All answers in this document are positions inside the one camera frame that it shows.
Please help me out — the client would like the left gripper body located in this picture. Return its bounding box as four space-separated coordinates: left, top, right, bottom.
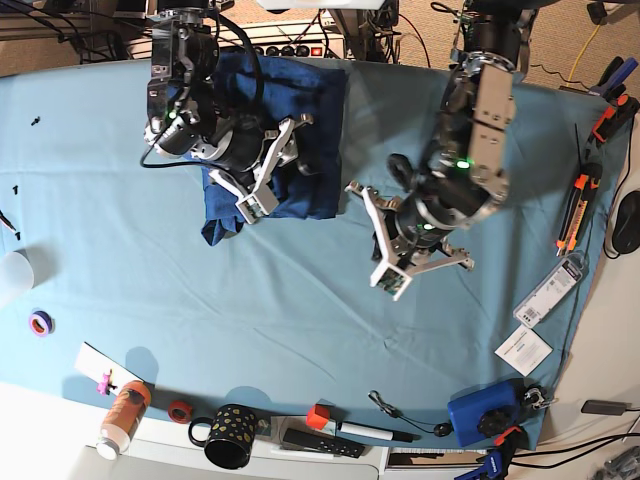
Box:
344 180 475 273

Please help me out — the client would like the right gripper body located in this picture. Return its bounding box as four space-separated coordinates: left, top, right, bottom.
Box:
207 113 315 198

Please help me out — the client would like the blue t-shirt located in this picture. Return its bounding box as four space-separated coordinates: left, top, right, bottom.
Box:
201 53 347 246

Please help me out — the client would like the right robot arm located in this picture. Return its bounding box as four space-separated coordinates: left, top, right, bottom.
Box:
144 1 315 198

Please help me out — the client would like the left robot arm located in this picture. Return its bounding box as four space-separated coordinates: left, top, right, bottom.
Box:
346 1 544 278

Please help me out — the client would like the black power strip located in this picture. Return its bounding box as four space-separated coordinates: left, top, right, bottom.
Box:
255 43 326 58

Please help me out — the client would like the white paper leaflet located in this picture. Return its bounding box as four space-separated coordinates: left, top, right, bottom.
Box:
495 325 552 376

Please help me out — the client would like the clear plastic blister pack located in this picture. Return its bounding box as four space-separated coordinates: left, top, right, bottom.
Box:
513 251 588 329

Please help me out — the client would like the orange black utility knife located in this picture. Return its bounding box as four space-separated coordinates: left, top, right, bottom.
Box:
556 162 603 257

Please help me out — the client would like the teal table cloth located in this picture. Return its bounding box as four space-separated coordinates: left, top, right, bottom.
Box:
1 61 605 426

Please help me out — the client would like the blue box with knob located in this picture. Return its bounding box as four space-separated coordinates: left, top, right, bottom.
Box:
447 379 528 447

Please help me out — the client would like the black marker pen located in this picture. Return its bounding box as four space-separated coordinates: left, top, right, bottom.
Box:
336 422 420 443

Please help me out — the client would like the orange cube block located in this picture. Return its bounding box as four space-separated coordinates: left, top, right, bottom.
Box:
305 404 331 431

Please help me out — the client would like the black computer mouse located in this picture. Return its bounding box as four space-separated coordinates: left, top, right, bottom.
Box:
611 190 640 255

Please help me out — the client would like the black dotted remote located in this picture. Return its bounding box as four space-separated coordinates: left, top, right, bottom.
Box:
282 428 366 459

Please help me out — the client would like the orange black clamp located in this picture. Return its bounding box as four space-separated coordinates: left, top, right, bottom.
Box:
590 94 639 147

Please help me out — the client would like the blue clamp bottom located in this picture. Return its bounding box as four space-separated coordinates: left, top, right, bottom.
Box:
455 426 529 480

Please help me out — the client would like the blue black clamp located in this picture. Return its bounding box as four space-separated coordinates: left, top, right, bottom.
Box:
588 56 639 98

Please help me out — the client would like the translucent plastic cup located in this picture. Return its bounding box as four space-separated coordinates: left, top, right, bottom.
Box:
0 251 35 309

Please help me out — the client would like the black yellow-dotted mug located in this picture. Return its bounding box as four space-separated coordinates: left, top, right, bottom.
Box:
187 404 258 470

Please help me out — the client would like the orange tape roll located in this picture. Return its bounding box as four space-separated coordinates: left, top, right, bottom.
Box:
167 400 194 424

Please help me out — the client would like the black adapter right edge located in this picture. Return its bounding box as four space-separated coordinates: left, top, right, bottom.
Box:
581 399 629 416

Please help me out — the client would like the purple tape roll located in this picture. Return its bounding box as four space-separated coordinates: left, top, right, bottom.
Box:
29 310 54 337

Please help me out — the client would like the pink clip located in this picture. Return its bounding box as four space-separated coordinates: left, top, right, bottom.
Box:
96 370 118 396

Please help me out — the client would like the orange bottle white cap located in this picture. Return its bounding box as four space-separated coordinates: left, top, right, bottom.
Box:
96 380 151 460

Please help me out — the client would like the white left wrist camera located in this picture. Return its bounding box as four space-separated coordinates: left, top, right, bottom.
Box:
370 260 412 301

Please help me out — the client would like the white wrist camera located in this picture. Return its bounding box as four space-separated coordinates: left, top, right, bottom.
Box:
236 186 279 224
370 260 412 301

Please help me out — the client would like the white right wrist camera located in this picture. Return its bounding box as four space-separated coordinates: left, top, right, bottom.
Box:
236 186 279 224

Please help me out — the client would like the black lanyard with clip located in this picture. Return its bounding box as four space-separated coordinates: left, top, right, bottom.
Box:
368 389 454 440

